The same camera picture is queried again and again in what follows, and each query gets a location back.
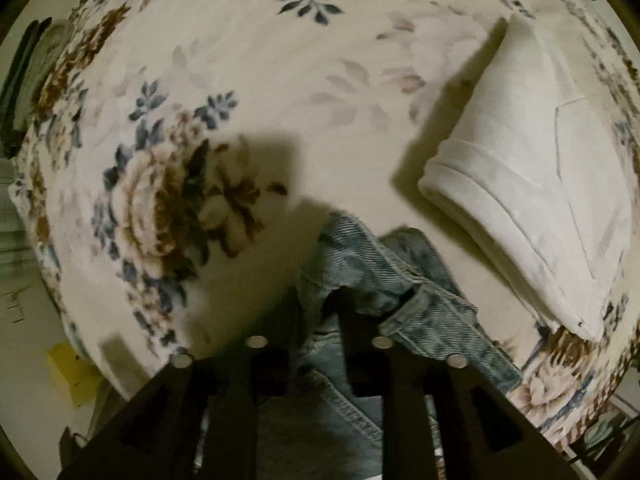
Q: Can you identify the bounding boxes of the floral cream bed blanket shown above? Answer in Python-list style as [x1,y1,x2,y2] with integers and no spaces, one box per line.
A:
[10,0,639,446]

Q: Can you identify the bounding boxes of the light blue denim jeans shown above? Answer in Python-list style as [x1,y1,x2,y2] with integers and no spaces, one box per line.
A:
[196,211,524,480]

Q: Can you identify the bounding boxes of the yellow paper on floor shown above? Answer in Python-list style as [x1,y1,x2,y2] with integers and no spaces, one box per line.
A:
[47,341,103,408]

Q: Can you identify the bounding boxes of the dark clothes on bed edge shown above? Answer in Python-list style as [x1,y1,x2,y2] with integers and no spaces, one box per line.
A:
[1,18,74,159]

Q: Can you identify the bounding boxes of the folded white garment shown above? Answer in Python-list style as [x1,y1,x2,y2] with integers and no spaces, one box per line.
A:
[418,16,632,342]

